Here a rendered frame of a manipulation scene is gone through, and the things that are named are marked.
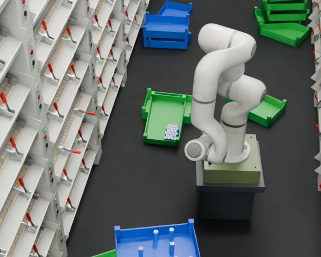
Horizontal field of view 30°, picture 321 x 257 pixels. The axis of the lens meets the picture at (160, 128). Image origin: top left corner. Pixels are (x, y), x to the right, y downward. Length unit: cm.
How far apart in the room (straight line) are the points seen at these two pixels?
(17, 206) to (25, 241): 19
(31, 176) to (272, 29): 257
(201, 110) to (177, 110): 126
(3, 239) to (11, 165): 25
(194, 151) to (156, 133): 109
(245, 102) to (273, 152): 88
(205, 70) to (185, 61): 187
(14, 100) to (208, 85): 69
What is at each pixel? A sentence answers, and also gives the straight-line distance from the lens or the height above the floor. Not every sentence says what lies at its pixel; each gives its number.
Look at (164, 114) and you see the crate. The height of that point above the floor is 7.
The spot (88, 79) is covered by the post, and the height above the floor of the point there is 58.
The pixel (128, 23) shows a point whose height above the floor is 30.
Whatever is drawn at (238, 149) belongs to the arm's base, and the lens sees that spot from 282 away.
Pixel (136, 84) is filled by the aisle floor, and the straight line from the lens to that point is 385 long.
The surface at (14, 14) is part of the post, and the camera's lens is 198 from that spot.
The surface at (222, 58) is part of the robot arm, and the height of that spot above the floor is 107.
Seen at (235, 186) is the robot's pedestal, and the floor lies 28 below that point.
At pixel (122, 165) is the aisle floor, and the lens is 331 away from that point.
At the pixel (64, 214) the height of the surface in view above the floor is 11.
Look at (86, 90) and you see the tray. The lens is 299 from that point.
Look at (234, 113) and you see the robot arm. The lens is 267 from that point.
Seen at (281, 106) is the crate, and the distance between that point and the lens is 373.
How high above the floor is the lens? 233
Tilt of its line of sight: 41 degrees down
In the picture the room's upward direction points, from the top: straight up
